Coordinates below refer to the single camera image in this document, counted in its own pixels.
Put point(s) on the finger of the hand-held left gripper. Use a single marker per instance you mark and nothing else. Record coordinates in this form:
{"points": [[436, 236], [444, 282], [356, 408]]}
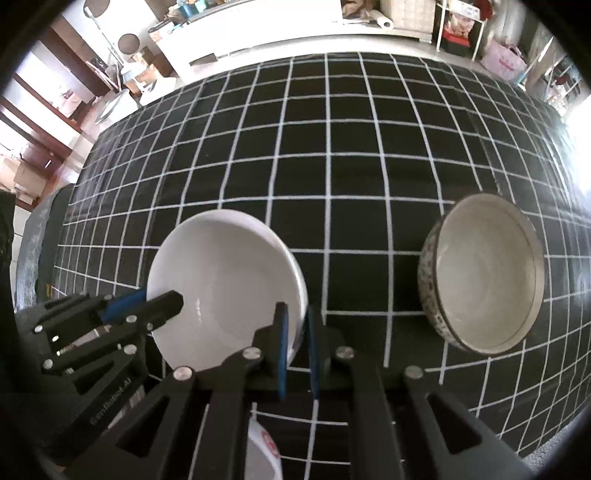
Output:
{"points": [[161, 305], [124, 304]]}

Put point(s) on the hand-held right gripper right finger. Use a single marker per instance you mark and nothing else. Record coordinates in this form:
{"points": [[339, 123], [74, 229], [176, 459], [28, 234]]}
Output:
{"points": [[315, 355]]}

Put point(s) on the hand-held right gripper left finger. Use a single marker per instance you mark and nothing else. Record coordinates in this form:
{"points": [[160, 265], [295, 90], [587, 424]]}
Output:
{"points": [[282, 350]]}

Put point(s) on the white bowl with faint print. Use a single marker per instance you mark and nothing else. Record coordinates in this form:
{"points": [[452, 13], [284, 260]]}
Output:
{"points": [[221, 277]]}

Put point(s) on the white plate with pink flowers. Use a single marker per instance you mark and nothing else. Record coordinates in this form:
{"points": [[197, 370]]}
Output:
{"points": [[264, 454]]}

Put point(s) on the speckled bowl with dark rim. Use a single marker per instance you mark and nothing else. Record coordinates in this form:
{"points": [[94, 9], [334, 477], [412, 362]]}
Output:
{"points": [[489, 277]]}

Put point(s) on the cardboard box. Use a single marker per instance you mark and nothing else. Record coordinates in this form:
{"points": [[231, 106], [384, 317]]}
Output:
{"points": [[23, 180]]}

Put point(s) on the black white grid tablecloth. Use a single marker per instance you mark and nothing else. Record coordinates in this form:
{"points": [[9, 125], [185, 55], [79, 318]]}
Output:
{"points": [[346, 184]]}

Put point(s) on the white bucket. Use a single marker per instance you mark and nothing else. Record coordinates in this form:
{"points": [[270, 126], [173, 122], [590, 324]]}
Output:
{"points": [[115, 106]]}

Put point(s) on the white television cabinet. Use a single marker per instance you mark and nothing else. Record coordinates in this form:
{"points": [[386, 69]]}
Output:
{"points": [[258, 27]]}

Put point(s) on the white paper roll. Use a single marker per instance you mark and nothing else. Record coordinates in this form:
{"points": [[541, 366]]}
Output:
{"points": [[381, 22]]}

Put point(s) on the red box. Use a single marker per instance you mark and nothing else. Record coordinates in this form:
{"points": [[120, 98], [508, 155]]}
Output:
{"points": [[456, 39]]}

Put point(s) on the pink shopping bag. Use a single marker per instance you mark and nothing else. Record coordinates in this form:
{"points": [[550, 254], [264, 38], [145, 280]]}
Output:
{"points": [[505, 62]]}

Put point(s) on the white woven storage basket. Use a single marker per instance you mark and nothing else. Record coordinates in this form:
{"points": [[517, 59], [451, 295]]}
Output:
{"points": [[408, 18]]}

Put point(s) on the white metal rack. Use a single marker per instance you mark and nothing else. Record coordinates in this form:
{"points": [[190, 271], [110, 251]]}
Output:
{"points": [[461, 23]]}

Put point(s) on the brown wooden doorway frame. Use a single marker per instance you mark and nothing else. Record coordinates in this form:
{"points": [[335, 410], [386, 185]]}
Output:
{"points": [[69, 60]]}

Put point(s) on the round brown wall decoration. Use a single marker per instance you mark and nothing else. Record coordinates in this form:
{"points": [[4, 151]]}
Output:
{"points": [[129, 45]]}

